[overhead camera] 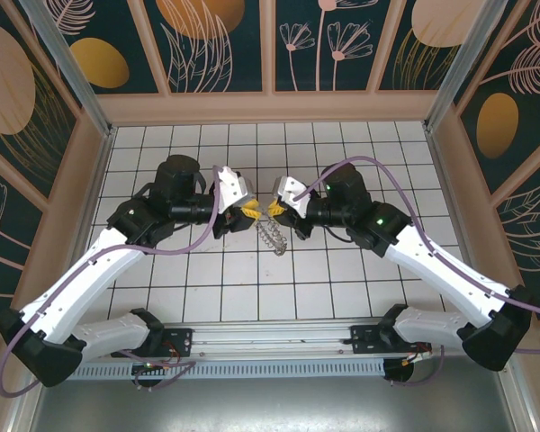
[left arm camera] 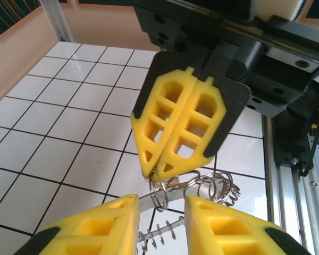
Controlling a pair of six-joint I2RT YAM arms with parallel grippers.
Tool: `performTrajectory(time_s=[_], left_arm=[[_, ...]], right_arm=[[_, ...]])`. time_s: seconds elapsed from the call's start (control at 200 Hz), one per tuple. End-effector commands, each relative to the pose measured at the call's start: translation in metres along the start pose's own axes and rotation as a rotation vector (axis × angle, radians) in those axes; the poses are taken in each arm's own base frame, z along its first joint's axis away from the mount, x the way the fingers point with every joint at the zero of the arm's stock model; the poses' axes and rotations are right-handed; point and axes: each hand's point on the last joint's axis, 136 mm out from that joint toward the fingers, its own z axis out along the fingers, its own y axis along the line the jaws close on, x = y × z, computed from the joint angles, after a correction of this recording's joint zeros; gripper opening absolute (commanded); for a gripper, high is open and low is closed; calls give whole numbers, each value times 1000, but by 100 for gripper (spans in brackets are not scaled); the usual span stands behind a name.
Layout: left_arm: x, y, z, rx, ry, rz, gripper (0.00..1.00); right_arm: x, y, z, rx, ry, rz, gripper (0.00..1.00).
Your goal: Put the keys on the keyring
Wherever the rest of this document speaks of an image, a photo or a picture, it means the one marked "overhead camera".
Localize dark panel peach flowers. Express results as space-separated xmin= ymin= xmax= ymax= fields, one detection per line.
xmin=274 ymin=0 xmax=377 ymax=94

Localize dark panel orange oval feather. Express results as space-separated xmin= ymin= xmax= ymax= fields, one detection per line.
xmin=38 ymin=0 xmax=168 ymax=96

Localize dark panel orange oval ferns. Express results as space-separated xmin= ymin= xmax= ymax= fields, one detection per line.
xmin=454 ymin=0 xmax=540 ymax=199

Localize dark panel peach flower outline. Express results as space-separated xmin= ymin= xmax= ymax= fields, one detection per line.
xmin=0 ymin=137 xmax=46 ymax=325

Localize dark panel orange circle leaves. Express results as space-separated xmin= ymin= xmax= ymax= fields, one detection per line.
xmin=143 ymin=0 xmax=267 ymax=95

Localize dark panel peach fern outlines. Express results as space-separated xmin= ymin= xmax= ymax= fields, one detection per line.
xmin=492 ymin=139 xmax=540 ymax=323

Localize dark panel peach disc grass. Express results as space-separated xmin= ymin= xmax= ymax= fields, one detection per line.
xmin=377 ymin=0 xmax=476 ymax=91

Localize dark panel large peach circle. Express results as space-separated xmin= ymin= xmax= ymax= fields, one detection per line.
xmin=0 ymin=0 xmax=82 ymax=202

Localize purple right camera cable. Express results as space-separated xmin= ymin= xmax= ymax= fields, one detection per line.
xmin=294 ymin=155 xmax=540 ymax=355

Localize purple camera cable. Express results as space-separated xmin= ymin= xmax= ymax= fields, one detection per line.
xmin=0 ymin=165 xmax=221 ymax=399
xmin=294 ymin=155 xmax=540 ymax=355

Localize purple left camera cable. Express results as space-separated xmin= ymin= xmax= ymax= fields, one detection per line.
xmin=0 ymin=165 xmax=221 ymax=399

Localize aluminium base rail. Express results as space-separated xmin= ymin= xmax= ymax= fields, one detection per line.
xmin=161 ymin=321 xmax=388 ymax=361

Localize grey slotted cable duct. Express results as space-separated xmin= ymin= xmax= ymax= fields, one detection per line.
xmin=66 ymin=358 xmax=387 ymax=380

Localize aluminium frame post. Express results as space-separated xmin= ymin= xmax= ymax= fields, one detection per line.
xmin=20 ymin=0 xmax=117 ymax=139
xmin=422 ymin=0 xmax=509 ymax=134

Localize purple cable loop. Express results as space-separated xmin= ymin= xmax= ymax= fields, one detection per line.
xmin=116 ymin=351 xmax=197 ymax=393
xmin=386 ymin=345 xmax=447 ymax=388

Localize aluminium frame bar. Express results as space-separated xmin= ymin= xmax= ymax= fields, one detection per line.
xmin=6 ymin=377 xmax=46 ymax=432
xmin=497 ymin=366 xmax=540 ymax=432

